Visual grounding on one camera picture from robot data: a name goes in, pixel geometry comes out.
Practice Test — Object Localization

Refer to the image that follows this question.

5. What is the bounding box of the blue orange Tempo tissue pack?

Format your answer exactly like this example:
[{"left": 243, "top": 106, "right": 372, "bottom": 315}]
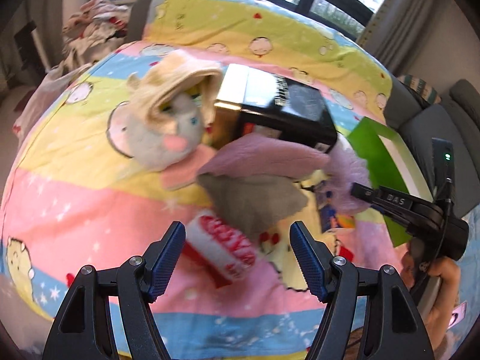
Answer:
[{"left": 318, "top": 191, "right": 355, "bottom": 233}]

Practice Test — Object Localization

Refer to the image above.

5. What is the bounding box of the red white plush toy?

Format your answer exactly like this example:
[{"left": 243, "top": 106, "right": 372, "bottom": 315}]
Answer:
[{"left": 183, "top": 210, "right": 257, "bottom": 289}]

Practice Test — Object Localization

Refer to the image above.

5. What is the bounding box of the grey cloth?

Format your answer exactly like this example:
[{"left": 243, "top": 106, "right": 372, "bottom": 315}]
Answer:
[{"left": 197, "top": 173, "right": 308, "bottom": 242}]

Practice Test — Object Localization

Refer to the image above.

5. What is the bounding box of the pink purple towel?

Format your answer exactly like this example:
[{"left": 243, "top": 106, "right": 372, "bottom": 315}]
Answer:
[{"left": 198, "top": 133, "right": 329, "bottom": 180}]

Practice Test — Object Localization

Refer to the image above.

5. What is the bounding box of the person's right hand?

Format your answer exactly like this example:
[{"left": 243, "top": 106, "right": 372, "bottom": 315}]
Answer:
[{"left": 424, "top": 257, "right": 461, "bottom": 350}]

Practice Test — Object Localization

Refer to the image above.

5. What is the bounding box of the green cardboard box tray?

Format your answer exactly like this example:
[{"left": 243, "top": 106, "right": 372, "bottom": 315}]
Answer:
[{"left": 346, "top": 116, "right": 435, "bottom": 248}]

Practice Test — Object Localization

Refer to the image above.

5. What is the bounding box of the grey sofa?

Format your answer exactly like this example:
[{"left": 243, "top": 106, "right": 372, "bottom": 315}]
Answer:
[{"left": 383, "top": 78, "right": 479, "bottom": 217}]

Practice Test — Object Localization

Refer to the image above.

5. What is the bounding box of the striped cushion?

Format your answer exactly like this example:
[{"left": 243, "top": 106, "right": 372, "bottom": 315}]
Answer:
[{"left": 398, "top": 75, "right": 441, "bottom": 108}]

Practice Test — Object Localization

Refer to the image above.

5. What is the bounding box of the grey curtain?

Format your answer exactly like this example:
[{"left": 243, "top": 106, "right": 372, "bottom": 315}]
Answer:
[{"left": 357, "top": 0, "right": 444, "bottom": 75}]

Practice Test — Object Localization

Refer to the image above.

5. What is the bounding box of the black glossy box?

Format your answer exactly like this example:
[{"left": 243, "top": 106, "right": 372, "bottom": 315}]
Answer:
[{"left": 211, "top": 63, "right": 338, "bottom": 153}]

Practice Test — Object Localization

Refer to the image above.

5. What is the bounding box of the colourful cartoon blanket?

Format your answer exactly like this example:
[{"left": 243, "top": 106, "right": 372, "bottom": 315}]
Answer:
[{"left": 1, "top": 0, "right": 408, "bottom": 359}]

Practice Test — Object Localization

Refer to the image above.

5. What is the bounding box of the pile of clothes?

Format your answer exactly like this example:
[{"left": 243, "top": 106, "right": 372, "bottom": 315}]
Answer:
[{"left": 62, "top": 0, "right": 131, "bottom": 72}]

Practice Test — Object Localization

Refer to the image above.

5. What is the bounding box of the black camera box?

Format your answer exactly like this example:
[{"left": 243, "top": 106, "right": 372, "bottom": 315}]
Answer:
[{"left": 432, "top": 138, "right": 455, "bottom": 202}]

